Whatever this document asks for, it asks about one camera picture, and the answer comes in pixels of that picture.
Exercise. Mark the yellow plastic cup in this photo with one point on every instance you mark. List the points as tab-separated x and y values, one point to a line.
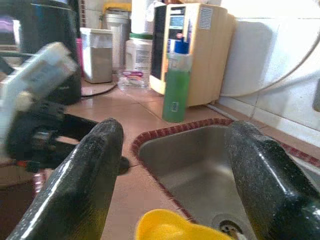
162	227

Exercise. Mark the black electric kettle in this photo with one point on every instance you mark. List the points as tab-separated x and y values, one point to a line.
50	25

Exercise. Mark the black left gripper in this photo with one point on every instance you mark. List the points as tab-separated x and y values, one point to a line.
35	135

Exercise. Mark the white jar green lid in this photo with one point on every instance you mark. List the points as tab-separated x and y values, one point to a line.
138	55

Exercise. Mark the white cylinder container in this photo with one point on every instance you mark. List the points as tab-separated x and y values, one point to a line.
141	15

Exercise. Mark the green dish soap bottle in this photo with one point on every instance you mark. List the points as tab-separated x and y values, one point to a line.
176	95

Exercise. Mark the beige water ionizer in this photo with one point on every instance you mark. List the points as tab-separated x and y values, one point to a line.
207	62

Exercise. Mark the stainless steel sink basin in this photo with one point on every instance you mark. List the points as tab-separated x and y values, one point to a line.
195	162

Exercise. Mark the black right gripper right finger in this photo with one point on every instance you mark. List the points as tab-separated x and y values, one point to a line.
270	195

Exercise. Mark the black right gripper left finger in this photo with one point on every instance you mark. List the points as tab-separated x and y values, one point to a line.
80	190

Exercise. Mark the clear packet pink label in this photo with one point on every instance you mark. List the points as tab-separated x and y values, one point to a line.
132	80

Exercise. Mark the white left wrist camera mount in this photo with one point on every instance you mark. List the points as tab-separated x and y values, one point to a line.
37	72

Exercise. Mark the pink plastic container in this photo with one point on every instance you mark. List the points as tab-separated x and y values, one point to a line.
79	55

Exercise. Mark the white filter housing yellow cap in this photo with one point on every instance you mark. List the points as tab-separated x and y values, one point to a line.
120	37

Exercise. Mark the white translucent canister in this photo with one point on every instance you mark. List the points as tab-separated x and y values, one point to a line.
97	62

